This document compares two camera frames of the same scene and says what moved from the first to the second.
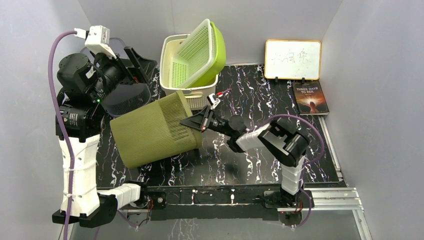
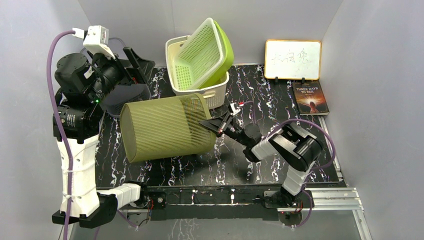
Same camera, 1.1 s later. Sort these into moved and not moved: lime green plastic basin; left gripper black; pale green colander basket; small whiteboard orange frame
Moved: lime green plastic basin
Not moved: left gripper black; small whiteboard orange frame; pale green colander basket
